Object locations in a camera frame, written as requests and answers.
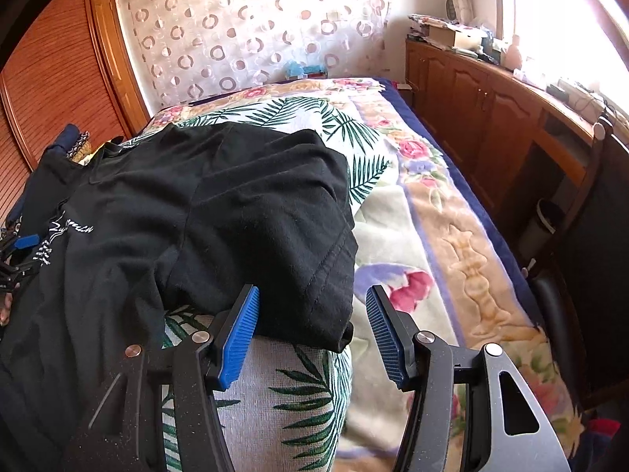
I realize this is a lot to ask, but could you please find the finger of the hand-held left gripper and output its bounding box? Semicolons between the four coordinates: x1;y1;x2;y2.
0;232;41;257
0;260;33;297

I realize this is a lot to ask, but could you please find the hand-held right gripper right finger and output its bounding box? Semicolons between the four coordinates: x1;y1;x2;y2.
366;284;575;472

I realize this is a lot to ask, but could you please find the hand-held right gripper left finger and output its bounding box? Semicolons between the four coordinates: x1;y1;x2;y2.
74;284;261;472

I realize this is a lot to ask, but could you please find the black t-shirt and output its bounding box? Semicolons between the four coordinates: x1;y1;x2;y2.
0;123;357;472

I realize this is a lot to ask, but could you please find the leaf print cloth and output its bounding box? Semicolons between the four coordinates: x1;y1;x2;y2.
162;97;400;472

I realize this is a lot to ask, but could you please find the yellow pillow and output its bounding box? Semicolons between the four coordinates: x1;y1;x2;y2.
79;142;109;165

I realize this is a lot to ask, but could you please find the navy garment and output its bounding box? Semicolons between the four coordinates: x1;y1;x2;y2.
51;124;87;160

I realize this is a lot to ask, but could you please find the navy medallion patterned cloth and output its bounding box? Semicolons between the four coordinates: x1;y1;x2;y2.
70;133;95;159

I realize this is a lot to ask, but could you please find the floral blanket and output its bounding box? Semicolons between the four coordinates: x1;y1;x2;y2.
142;77;581;472

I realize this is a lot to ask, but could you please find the wooden headboard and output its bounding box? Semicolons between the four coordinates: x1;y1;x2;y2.
0;0;151;227

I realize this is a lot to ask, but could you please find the black waste bin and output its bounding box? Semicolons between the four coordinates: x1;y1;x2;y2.
518;199;566;256

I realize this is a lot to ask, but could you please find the black chair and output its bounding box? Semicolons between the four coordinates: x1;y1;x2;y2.
526;113;629;414

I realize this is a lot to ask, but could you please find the red cloth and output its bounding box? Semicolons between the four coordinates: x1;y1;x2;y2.
584;417;629;459

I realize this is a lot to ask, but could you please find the wooden cabinet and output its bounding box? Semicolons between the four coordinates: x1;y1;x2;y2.
404;39;605;266

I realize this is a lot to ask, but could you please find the circle patterned curtain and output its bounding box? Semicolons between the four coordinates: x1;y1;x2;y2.
115;0;396;109

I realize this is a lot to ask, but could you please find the cardboard box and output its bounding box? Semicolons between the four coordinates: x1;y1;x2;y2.
427;22;487;50

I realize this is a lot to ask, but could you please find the pink bottle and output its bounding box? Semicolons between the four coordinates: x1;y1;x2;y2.
506;34;524;68

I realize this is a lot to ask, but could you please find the window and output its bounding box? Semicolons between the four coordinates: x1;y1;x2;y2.
491;0;629;124

